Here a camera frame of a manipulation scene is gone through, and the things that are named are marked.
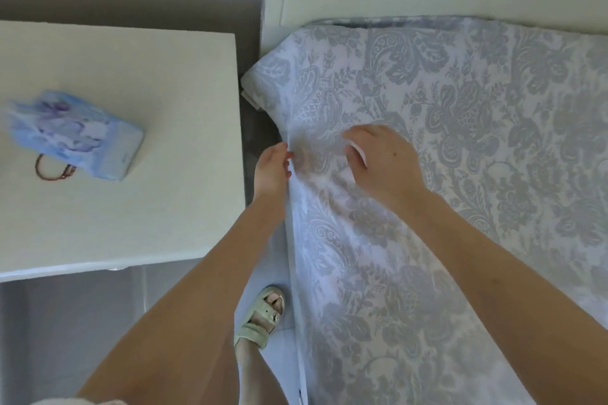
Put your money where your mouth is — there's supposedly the person's white lace dress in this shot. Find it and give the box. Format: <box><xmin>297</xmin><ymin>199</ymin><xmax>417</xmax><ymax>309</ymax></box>
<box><xmin>28</xmin><ymin>397</ymin><xmax>132</xmax><ymax>405</ymax></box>

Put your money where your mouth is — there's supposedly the blue floral tissue pack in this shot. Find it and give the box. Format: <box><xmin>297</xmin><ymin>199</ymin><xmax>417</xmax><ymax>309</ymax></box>
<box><xmin>5</xmin><ymin>89</ymin><xmax>146</xmax><ymax>182</ymax></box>

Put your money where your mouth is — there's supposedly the white floral bed sheet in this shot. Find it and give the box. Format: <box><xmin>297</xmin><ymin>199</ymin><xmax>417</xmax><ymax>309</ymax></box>
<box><xmin>239</xmin><ymin>15</ymin><xmax>608</xmax><ymax>405</ymax></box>

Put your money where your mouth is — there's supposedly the brown beaded bracelet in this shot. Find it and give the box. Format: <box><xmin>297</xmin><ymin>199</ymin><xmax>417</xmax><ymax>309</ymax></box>
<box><xmin>34</xmin><ymin>153</ymin><xmax>78</xmax><ymax>182</ymax></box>

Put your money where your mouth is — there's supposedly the person's right beige sandal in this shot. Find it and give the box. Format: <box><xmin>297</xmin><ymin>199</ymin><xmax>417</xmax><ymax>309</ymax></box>
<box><xmin>233</xmin><ymin>285</ymin><xmax>287</xmax><ymax>351</ymax></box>

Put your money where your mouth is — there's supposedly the cream nightstand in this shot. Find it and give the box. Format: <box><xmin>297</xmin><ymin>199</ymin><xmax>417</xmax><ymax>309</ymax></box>
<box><xmin>0</xmin><ymin>20</ymin><xmax>247</xmax><ymax>405</ymax></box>

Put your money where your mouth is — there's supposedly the person's right hand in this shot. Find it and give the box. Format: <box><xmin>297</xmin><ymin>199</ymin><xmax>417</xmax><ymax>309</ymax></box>
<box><xmin>341</xmin><ymin>123</ymin><xmax>433</xmax><ymax>215</ymax></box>

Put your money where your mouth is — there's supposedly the person's right leg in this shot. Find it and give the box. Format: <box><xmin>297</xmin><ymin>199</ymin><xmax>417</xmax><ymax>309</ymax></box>
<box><xmin>234</xmin><ymin>340</ymin><xmax>291</xmax><ymax>405</ymax></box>

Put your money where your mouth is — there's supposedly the person's left hand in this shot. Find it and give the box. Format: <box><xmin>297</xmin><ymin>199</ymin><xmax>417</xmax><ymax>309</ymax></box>
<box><xmin>250</xmin><ymin>142</ymin><xmax>295</xmax><ymax>209</ymax></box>

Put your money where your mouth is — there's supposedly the person's right forearm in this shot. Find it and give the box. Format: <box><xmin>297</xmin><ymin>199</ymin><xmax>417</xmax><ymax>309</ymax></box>
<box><xmin>401</xmin><ymin>190</ymin><xmax>608</xmax><ymax>405</ymax></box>

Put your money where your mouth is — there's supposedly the person's left forearm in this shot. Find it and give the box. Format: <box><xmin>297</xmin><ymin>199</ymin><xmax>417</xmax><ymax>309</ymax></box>
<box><xmin>75</xmin><ymin>198</ymin><xmax>286</xmax><ymax>405</ymax></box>

